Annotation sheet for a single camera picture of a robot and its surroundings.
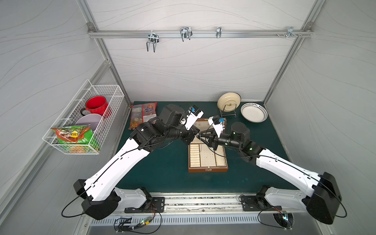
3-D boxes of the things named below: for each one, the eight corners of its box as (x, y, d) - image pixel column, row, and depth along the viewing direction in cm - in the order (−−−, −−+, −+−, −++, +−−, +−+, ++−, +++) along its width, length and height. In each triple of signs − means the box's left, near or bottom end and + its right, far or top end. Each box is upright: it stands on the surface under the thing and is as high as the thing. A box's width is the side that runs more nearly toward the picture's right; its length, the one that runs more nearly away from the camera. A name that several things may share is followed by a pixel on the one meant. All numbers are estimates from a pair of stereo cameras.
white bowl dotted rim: (244, 122, 109) (245, 120, 107) (239, 104, 121) (240, 102, 119) (269, 122, 109) (271, 120, 107) (261, 104, 121) (263, 102, 119)
